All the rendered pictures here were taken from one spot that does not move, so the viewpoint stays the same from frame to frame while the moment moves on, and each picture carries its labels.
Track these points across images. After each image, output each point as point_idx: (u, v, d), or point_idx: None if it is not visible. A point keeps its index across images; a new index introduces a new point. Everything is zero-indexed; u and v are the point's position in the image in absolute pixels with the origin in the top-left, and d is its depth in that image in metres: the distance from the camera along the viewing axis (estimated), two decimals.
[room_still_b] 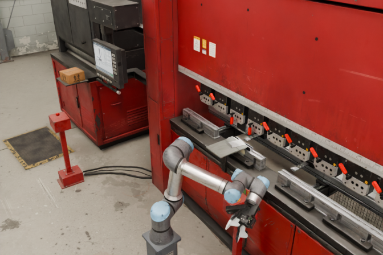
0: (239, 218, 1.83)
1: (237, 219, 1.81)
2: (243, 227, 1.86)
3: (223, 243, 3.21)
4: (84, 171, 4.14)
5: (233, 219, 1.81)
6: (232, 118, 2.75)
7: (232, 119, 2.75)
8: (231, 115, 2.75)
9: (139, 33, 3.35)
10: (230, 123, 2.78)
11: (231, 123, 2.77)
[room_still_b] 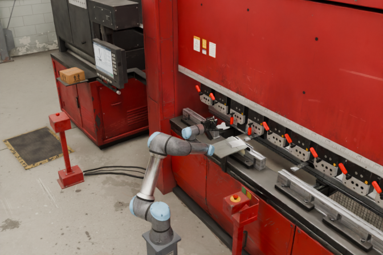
0: (215, 127, 2.65)
1: (218, 126, 2.64)
2: None
3: (223, 243, 3.21)
4: (84, 171, 4.14)
5: (220, 127, 2.64)
6: (232, 118, 2.75)
7: (232, 119, 2.75)
8: (231, 115, 2.75)
9: (139, 33, 3.35)
10: (230, 123, 2.78)
11: (231, 123, 2.77)
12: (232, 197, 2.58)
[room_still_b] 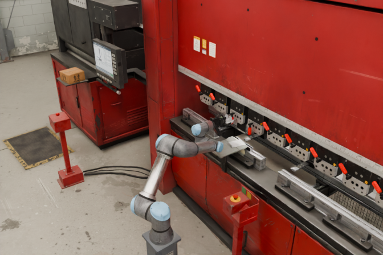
0: (224, 123, 2.70)
1: (226, 122, 2.71)
2: None
3: (223, 243, 3.21)
4: (84, 171, 4.14)
5: (228, 122, 2.72)
6: (232, 118, 2.75)
7: (232, 119, 2.75)
8: (231, 115, 2.75)
9: (139, 33, 3.35)
10: None
11: (231, 123, 2.77)
12: (232, 197, 2.58)
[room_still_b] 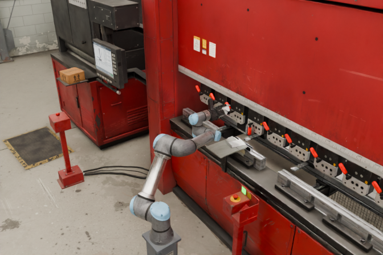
0: None
1: None
2: (223, 109, 2.71)
3: (223, 243, 3.21)
4: (84, 171, 4.14)
5: None
6: None
7: None
8: (229, 110, 2.75)
9: (139, 33, 3.35)
10: (225, 103, 2.76)
11: (225, 103, 2.78)
12: (232, 197, 2.58)
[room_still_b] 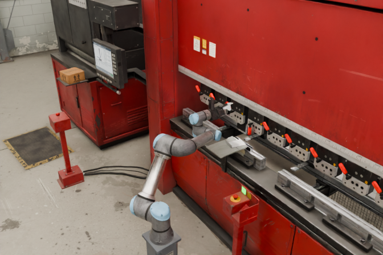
0: None
1: None
2: (224, 108, 2.69)
3: (223, 243, 3.21)
4: (84, 171, 4.14)
5: None
6: None
7: None
8: (229, 110, 2.75)
9: (139, 33, 3.35)
10: (226, 102, 2.76)
11: (225, 103, 2.77)
12: (232, 197, 2.58)
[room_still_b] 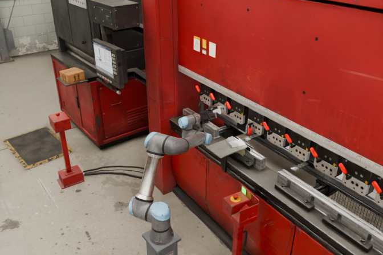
0: None
1: None
2: (214, 111, 2.65)
3: (223, 243, 3.21)
4: (84, 171, 4.14)
5: None
6: (228, 108, 2.76)
7: (228, 107, 2.76)
8: (229, 110, 2.75)
9: (139, 33, 3.35)
10: (226, 102, 2.76)
11: (225, 103, 2.77)
12: (232, 197, 2.58)
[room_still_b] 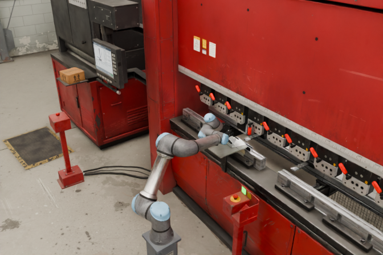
0: None
1: (229, 139, 2.73)
2: None
3: (223, 243, 3.21)
4: (84, 171, 4.14)
5: (231, 141, 2.73)
6: (228, 108, 2.76)
7: (228, 107, 2.76)
8: (229, 110, 2.75)
9: (139, 33, 3.35)
10: (226, 102, 2.76)
11: (225, 103, 2.77)
12: (232, 197, 2.58)
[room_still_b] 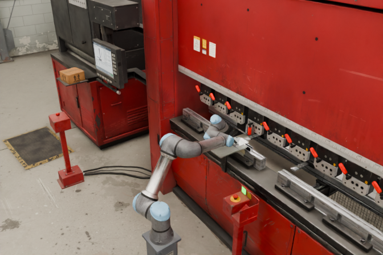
0: (232, 137, 2.73)
1: (234, 138, 2.74)
2: None
3: (223, 243, 3.21)
4: (84, 171, 4.14)
5: (235, 140, 2.74)
6: (228, 108, 2.76)
7: (228, 107, 2.76)
8: (229, 110, 2.75)
9: (139, 33, 3.35)
10: (226, 102, 2.76)
11: (225, 103, 2.77)
12: (232, 197, 2.58)
